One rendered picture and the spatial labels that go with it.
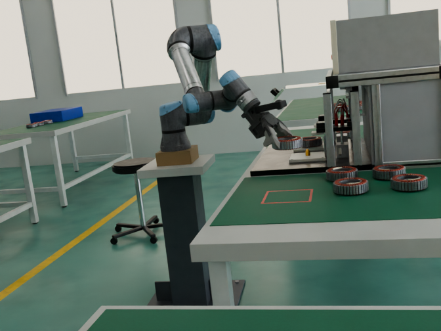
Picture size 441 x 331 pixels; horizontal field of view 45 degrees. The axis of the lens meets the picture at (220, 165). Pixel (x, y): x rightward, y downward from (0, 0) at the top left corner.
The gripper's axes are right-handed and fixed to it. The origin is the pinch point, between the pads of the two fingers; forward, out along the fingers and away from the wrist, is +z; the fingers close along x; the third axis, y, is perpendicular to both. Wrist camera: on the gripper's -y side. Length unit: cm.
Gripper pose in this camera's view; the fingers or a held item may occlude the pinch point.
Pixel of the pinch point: (288, 143)
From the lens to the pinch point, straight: 196.0
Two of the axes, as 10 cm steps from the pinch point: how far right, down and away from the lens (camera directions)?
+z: 6.1, 7.8, -1.7
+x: -5.3, 2.3, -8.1
